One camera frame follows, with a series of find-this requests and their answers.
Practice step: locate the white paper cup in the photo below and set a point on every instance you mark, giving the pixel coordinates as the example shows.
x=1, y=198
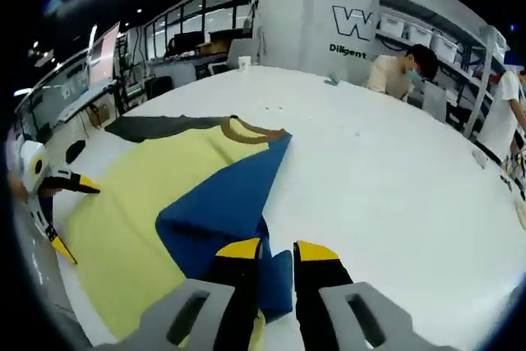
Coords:
x=244, y=63

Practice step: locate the small grey table object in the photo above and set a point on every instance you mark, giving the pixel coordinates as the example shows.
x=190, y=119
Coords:
x=332, y=80

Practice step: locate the grey laptop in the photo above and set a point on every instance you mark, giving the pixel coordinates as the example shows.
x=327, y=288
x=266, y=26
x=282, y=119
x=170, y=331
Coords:
x=435, y=100

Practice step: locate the grey metal shelf rack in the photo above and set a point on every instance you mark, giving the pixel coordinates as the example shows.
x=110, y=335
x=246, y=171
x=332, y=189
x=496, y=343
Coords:
x=483, y=71

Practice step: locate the white storage bin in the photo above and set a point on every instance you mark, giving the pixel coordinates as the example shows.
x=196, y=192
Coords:
x=419, y=33
x=392, y=24
x=446, y=47

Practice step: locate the grey chair back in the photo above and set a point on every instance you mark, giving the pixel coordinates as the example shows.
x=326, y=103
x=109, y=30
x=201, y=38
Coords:
x=240, y=53

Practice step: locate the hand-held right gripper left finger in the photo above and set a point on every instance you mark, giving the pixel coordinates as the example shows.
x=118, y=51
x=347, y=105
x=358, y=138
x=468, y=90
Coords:
x=234, y=285

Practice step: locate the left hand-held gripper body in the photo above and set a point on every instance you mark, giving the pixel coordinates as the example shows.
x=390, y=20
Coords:
x=35, y=166

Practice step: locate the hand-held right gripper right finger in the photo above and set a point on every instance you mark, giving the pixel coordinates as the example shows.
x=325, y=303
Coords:
x=324, y=285

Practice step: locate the small white table object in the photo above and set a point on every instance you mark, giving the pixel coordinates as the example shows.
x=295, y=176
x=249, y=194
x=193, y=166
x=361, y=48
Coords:
x=479, y=158

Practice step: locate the pink-lit computer monitor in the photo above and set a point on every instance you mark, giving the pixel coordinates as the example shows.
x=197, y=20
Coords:
x=102, y=55

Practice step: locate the yellow blue grey garment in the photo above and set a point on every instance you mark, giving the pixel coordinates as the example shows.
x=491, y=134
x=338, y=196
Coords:
x=135, y=203

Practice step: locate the black computer mouse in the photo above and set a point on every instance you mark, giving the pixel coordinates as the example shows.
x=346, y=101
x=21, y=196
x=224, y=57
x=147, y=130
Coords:
x=76, y=149

